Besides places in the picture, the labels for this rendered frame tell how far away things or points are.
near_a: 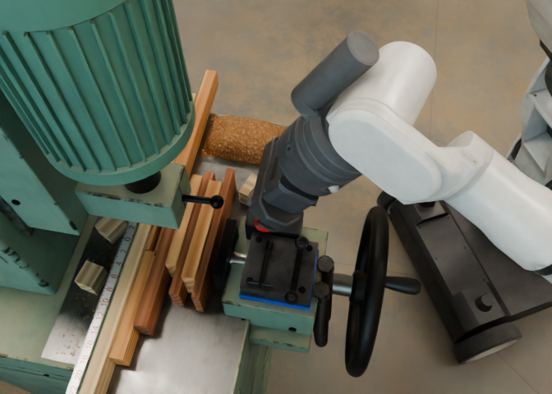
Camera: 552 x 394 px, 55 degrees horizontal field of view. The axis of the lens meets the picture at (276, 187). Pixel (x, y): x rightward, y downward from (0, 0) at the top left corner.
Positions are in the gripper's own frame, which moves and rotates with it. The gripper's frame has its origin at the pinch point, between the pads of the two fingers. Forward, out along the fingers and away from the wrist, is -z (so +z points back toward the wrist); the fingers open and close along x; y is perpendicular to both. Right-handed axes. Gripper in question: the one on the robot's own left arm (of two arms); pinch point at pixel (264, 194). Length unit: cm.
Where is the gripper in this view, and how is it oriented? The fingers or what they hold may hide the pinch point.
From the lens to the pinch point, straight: 67.4
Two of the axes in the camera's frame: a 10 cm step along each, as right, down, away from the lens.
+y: -8.5, -3.9, -3.5
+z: 4.9, -3.6, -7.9
